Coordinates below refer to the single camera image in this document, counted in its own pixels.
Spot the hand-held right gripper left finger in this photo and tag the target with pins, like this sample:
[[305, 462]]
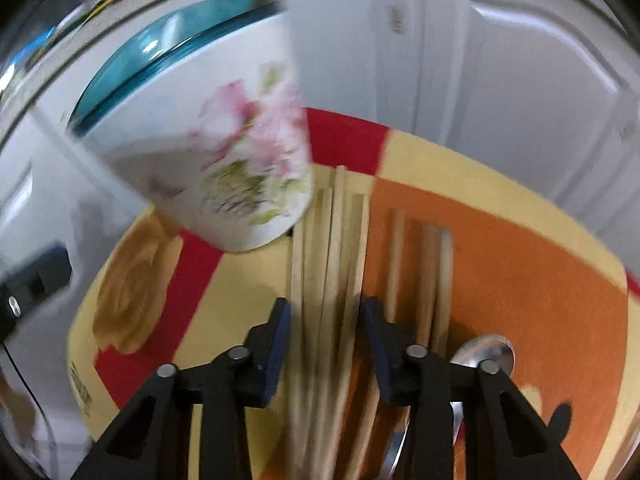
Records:
[[277, 355]]

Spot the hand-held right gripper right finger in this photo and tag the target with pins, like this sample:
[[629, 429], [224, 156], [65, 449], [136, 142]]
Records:
[[382, 365]]

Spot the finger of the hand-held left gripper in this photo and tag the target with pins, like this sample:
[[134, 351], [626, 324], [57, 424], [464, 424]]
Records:
[[35, 280]]

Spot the brown wooden chopstick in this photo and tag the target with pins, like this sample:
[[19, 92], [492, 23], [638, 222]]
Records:
[[396, 260], [427, 270]]

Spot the metal spoon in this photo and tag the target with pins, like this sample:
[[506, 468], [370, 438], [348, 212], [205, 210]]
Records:
[[492, 347]]

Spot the floral utensil holder cup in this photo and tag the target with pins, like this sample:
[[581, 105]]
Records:
[[200, 160]]

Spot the white cabinet door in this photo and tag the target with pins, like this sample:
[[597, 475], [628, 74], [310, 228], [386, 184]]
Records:
[[45, 195], [350, 60], [525, 110]]

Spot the patterned orange yellow tablecloth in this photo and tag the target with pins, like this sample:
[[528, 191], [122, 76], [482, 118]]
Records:
[[525, 285]]

